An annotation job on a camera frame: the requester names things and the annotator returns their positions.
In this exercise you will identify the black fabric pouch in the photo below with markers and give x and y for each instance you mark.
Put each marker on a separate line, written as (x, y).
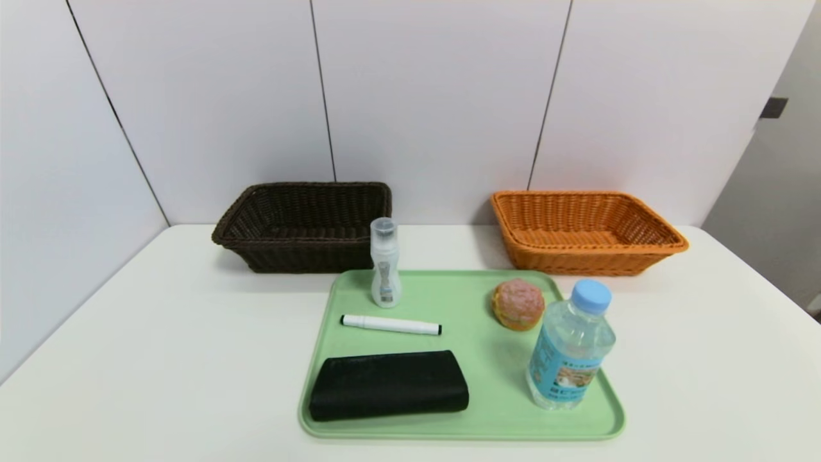
(385, 385)

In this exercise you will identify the clear water bottle blue cap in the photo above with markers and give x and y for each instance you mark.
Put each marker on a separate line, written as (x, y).
(567, 359)

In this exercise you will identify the small white spray bottle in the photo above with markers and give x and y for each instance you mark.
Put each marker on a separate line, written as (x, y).
(385, 282)

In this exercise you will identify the light green plastic tray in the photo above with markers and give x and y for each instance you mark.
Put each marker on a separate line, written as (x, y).
(500, 372)

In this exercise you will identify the white marker with black cap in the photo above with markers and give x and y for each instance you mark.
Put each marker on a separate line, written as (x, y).
(391, 325)

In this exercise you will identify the orange wicker basket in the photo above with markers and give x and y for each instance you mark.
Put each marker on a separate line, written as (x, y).
(577, 260)

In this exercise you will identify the pink bread bun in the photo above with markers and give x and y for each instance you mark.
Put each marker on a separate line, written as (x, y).
(518, 305)

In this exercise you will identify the dark brown wicker basket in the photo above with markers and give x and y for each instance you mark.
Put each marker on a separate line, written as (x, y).
(301, 256)

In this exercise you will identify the dark wall bracket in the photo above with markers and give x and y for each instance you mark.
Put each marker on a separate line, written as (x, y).
(774, 108)

